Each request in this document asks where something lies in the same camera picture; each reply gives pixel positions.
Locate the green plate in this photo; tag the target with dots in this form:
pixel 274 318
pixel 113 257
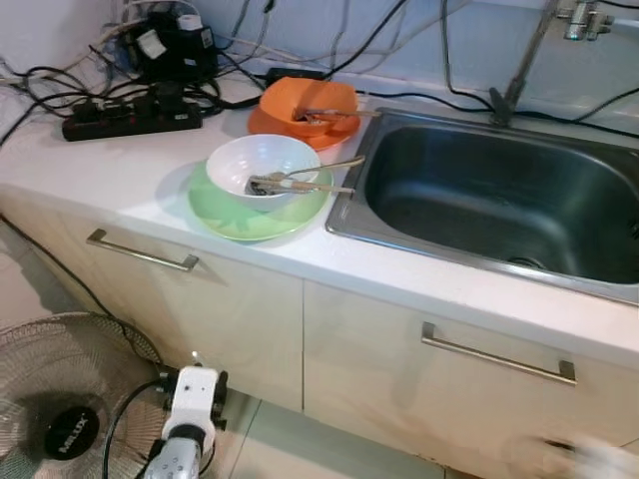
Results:
pixel 250 225

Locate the silver metal fork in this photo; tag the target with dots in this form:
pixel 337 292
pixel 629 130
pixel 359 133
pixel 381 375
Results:
pixel 265 184

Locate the white bowl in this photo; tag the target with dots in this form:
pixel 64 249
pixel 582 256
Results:
pixel 250 155

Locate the stainless steel kitchen sink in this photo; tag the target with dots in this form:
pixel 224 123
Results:
pixel 479 200

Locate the cream cabinet door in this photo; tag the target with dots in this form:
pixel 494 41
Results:
pixel 200 319
pixel 399 399

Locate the black power strip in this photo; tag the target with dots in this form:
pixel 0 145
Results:
pixel 130 118

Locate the orange plastic plate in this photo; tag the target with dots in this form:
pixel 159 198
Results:
pixel 339 140

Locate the orange plastic bowl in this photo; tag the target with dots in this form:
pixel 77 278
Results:
pixel 285 100

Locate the metal utensil in orange bowl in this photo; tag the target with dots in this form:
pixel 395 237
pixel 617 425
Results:
pixel 334 114

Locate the black box with white label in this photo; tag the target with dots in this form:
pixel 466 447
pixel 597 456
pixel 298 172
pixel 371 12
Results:
pixel 175 55

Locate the small flat black power brick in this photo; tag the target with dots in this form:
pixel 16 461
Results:
pixel 295 75

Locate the grey metal sink faucet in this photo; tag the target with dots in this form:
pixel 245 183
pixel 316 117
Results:
pixel 524 60

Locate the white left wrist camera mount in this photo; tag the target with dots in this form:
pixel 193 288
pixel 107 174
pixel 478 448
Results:
pixel 195 399

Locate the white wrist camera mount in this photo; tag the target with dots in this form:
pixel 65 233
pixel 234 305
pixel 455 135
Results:
pixel 195 399
pixel 599 461

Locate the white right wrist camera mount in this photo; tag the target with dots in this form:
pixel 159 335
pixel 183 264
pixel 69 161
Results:
pixel 599 461

